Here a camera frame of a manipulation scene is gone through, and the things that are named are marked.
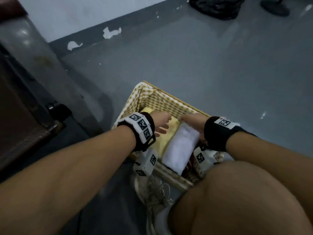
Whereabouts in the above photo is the white towel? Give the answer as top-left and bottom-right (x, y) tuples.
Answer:
(161, 123), (201, 176)

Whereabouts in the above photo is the dark wooden furniture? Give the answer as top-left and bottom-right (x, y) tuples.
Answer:
(0, 0), (106, 180)

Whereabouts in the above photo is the black wrist strap with markers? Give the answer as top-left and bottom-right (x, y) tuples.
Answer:
(117, 112), (156, 152)
(204, 116), (258, 152)

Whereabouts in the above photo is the person's right forearm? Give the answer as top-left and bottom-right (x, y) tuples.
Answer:
(225, 131), (313, 219)

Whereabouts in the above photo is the person's right hand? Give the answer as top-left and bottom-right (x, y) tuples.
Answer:
(180, 113), (210, 140)

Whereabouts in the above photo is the white lace-up shoe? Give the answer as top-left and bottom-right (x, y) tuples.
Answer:
(134, 174), (174, 235)

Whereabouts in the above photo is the person's leg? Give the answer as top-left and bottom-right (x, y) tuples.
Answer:
(168, 160), (313, 235)

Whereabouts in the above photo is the black bag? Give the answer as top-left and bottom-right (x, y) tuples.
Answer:
(188, 0), (246, 21)

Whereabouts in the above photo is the person's left forearm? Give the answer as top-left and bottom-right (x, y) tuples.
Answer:
(0, 125), (136, 235)

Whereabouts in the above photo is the person's left hand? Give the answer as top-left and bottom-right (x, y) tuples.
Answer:
(150, 111), (172, 137)

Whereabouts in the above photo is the wicker basket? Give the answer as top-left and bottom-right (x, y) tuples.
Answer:
(111, 80), (226, 192)

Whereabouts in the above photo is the yellow checked basket liner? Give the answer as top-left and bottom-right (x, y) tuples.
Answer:
(112, 82), (225, 179)

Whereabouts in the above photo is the black round stand base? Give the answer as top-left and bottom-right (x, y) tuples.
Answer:
(260, 0), (291, 17)

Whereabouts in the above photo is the yellow folded towel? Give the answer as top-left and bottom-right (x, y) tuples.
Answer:
(140, 107), (182, 160)

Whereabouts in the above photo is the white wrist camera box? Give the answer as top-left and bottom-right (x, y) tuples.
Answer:
(133, 148), (159, 177)
(193, 146), (218, 174)

